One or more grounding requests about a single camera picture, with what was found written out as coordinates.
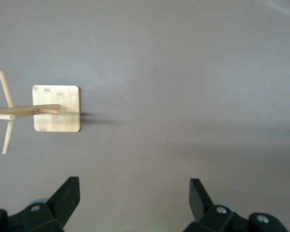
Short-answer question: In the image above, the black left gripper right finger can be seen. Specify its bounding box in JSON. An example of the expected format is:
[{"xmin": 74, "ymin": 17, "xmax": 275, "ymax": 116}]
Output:
[{"xmin": 183, "ymin": 178, "xmax": 287, "ymax": 232}]

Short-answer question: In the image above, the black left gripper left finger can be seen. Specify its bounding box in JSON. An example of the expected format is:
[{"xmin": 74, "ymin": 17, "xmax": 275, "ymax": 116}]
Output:
[{"xmin": 0, "ymin": 176, "xmax": 81, "ymax": 232}]

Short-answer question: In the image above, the wooden mug tree stand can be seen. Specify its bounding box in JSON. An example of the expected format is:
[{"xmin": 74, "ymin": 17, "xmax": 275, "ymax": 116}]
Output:
[{"xmin": 0, "ymin": 71, "xmax": 81, "ymax": 155}]

